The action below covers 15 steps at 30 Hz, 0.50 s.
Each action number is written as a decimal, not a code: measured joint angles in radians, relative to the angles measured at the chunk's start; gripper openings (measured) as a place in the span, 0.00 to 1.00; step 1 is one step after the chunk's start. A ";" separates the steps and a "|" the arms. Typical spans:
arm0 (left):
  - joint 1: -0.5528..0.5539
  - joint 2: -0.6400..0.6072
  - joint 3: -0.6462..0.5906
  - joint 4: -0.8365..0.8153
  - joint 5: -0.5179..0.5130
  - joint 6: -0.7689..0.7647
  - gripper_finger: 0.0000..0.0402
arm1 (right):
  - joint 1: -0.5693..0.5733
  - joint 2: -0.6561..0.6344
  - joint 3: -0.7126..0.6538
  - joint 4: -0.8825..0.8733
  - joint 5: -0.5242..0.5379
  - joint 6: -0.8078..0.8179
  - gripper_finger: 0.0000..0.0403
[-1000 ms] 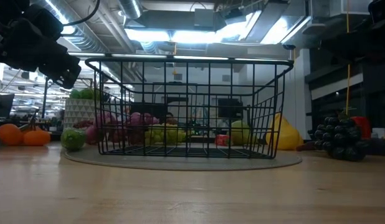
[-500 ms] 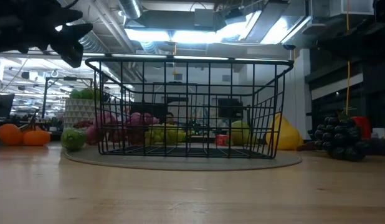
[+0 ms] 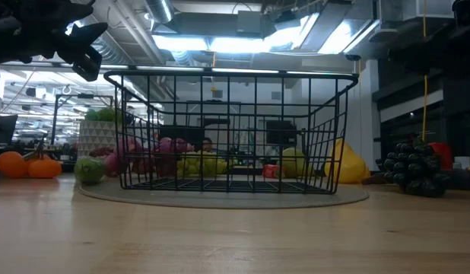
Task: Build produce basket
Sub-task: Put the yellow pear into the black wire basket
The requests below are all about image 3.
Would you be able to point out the grey round mat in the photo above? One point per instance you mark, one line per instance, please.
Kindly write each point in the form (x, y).
(220, 201)

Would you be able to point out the black metal stand frame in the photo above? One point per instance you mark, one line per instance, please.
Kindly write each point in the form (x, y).
(53, 122)

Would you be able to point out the black grape bunch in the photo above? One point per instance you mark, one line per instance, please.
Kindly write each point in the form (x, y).
(415, 171)

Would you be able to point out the yellow bell pepper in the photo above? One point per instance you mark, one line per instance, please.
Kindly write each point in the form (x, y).
(351, 165)

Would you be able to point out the potted plant patterned white pot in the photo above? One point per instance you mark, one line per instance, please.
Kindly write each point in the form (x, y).
(96, 137)

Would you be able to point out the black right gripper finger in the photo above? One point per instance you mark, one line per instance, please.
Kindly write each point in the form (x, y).
(451, 36)
(417, 61)

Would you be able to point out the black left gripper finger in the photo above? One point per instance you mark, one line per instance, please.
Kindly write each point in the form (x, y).
(81, 38)
(67, 9)

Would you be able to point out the green grape bunch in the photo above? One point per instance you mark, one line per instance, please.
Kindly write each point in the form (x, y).
(204, 164)

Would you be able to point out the green apple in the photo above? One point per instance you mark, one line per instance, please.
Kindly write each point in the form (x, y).
(294, 161)

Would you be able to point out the person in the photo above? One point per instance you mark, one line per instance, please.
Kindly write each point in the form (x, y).
(207, 145)

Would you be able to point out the silver ceiling duct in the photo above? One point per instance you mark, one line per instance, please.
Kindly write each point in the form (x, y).
(159, 9)

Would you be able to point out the red chili pepper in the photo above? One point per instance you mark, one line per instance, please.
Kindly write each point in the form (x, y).
(270, 171)

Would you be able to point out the black monitor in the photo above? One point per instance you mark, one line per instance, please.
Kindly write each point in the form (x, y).
(3, 129)
(280, 133)
(181, 134)

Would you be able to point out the grey ceiling unit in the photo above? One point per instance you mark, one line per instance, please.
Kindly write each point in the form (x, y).
(250, 23)

